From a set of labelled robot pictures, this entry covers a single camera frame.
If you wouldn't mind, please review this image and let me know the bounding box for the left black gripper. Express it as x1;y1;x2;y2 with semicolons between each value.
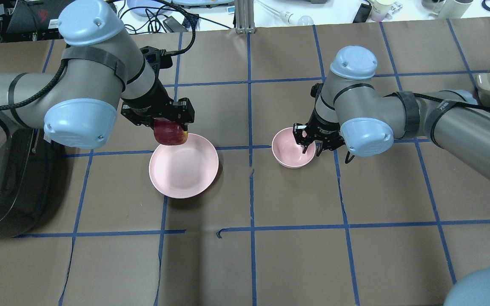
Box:
120;46;196;132

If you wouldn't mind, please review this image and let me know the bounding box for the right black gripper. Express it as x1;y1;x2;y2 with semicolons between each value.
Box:
292;119;345;157

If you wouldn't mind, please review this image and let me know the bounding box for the red apple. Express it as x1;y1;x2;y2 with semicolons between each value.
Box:
153;118;188;146

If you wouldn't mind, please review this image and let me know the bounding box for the pink bowl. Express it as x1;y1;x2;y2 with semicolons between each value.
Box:
271;127;316;169

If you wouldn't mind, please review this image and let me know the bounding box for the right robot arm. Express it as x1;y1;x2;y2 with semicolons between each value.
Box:
292;46;490;180

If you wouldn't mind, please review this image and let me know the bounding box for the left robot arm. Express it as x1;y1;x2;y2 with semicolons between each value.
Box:
0;0;195;150

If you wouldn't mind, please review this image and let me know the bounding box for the pink plate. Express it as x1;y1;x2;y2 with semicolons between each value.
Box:
148;133;219;199

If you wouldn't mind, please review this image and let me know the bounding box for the black power adapter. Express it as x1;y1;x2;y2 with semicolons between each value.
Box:
162;15;199;33

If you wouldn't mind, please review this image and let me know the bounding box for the light bulb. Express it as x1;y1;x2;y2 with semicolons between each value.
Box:
278;11;314;26

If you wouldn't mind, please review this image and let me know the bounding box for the black phone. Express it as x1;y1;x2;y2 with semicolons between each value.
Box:
352;3;373;23

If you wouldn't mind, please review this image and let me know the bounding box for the white cup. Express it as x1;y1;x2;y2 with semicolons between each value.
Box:
369;0;403;23

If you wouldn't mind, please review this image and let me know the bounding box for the dark grey rice cooker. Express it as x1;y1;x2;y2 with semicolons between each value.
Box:
0;130;73;239

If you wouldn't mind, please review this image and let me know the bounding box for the aluminium frame post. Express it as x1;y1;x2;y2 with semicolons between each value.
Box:
234;0;256;34

